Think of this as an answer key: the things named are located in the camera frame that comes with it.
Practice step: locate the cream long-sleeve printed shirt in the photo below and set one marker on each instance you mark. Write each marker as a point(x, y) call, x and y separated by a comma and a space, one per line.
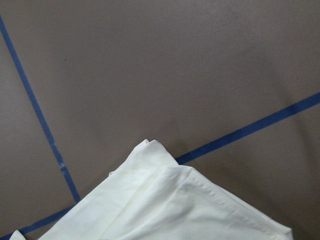
point(151, 197)

